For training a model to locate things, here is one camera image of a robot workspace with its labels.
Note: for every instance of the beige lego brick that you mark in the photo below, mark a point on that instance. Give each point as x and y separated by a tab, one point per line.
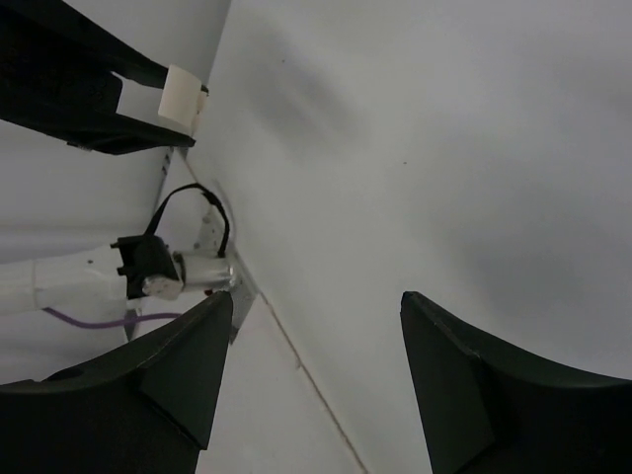
182	101

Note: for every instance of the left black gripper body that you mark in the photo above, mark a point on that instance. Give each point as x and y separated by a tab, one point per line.
50	83

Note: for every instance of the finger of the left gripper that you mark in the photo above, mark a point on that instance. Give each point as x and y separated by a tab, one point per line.
117	134

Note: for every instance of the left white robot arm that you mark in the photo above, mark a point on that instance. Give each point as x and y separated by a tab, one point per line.
133	267

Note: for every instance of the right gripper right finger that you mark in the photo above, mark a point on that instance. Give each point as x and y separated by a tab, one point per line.
488	406

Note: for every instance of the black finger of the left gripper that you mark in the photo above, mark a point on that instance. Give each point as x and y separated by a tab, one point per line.
116	55

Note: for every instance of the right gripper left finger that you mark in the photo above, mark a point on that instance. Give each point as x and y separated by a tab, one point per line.
145	407

